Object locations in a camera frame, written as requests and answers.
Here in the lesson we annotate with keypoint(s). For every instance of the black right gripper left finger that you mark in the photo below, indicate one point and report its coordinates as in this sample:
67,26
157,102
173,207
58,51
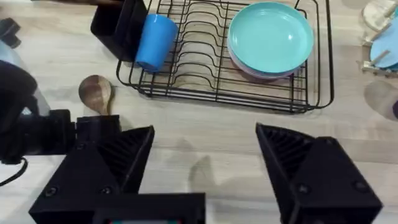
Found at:
93,174

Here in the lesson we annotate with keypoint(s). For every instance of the light blue plate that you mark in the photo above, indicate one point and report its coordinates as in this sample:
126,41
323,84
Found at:
388,43

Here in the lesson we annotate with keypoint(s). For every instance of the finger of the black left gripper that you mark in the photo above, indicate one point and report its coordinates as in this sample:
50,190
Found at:
98,127

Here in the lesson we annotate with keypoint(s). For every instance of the teal plate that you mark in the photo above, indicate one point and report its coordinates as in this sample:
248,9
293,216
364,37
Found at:
270,37

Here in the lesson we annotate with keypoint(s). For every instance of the black cutlery holder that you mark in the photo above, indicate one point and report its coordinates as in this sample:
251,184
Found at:
119,28

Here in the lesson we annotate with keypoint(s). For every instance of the round wooden spoon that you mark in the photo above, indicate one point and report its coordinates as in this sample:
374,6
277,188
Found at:
94,90

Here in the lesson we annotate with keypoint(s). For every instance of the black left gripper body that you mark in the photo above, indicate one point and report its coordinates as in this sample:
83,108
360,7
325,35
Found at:
46,133

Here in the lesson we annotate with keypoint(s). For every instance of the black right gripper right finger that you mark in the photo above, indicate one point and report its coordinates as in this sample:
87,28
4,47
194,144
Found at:
317,186

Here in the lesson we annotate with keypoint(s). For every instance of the pink plate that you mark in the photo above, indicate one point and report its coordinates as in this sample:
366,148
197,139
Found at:
264,76

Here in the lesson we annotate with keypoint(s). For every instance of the blue cup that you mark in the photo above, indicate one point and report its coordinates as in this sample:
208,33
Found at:
155,43

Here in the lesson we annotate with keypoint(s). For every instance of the cream plate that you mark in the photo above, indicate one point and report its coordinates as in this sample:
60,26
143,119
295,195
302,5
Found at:
376,14

